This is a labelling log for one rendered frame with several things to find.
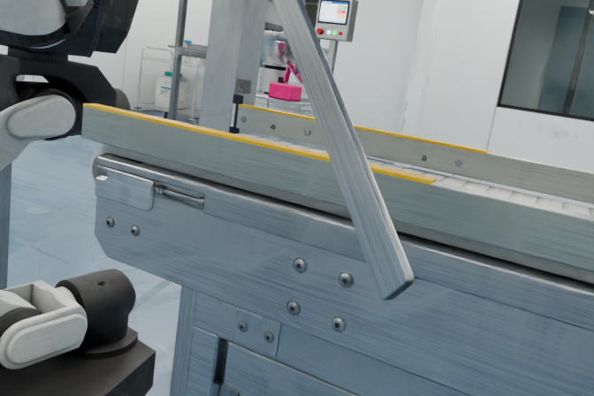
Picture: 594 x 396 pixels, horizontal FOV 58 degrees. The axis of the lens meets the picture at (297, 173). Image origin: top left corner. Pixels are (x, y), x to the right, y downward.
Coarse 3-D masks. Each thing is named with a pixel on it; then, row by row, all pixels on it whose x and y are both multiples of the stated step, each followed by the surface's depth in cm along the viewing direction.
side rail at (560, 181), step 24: (240, 120) 76; (264, 120) 74; (288, 120) 72; (312, 120) 71; (384, 144) 67; (408, 144) 65; (432, 144) 64; (432, 168) 64; (456, 168) 63; (480, 168) 62; (504, 168) 61; (528, 168) 59; (552, 168) 58; (552, 192) 59; (576, 192) 57
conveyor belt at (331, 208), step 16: (288, 144) 71; (144, 160) 51; (160, 160) 50; (368, 160) 67; (208, 176) 48; (224, 176) 47; (432, 176) 62; (256, 192) 46; (272, 192) 45; (288, 192) 44; (496, 192) 58; (512, 192) 59; (320, 208) 43; (336, 208) 43; (560, 208) 54; (576, 208) 56; (400, 224) 40; (448, 240) 39; (464, 240) 38; (496, 256) 37; (512, 256) 37; (528, 256) 36; (560, 272) 36; (576, 272) 35; (592, 272) 35
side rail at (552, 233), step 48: (144, 144) 49; (192, 144) 46; (240, 144) 44; (336, 192) 41; (384, 192) 39; (432, 192) 37; (480, 192) 37; (480, 240) 36; (528, 240) 35; (576, 240) 33
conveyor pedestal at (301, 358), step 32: (224, 320) 52; (192, 352) 55; (224, 352) 55; (256, 352) 51; (288, 352) 49; (320, 352) 48; (352, 352) 46; (192, 384) 55; (224, 384) 54; (256, 384) 53; (288, 384) 51; (320, 384) 49; (352, 384) 47; (384, 384) 45; (416, 384) 44
